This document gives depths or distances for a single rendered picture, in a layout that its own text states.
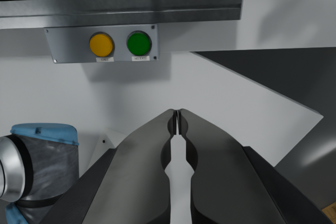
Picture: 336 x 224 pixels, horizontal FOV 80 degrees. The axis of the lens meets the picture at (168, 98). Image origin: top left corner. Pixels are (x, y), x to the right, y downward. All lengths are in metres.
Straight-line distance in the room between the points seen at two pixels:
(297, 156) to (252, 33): 1.72
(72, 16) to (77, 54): 0.07
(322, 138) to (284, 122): 1.46
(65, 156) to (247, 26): 0.47
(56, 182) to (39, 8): 0.32
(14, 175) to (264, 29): 0.56
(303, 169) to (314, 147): 0.25
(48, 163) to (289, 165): 2.00
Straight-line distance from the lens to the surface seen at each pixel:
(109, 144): 0.60
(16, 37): 0.61
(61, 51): 0.45
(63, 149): 0.45
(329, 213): 2.82
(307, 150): 2.14
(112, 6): 0.40
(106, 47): 0.40
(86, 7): 0.41
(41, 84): 0.63
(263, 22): 0.53
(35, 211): 0.49
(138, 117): 0.58
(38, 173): 0.44
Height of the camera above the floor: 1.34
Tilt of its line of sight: 62 degrees down
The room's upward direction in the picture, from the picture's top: 178 degrees counter-clockwise
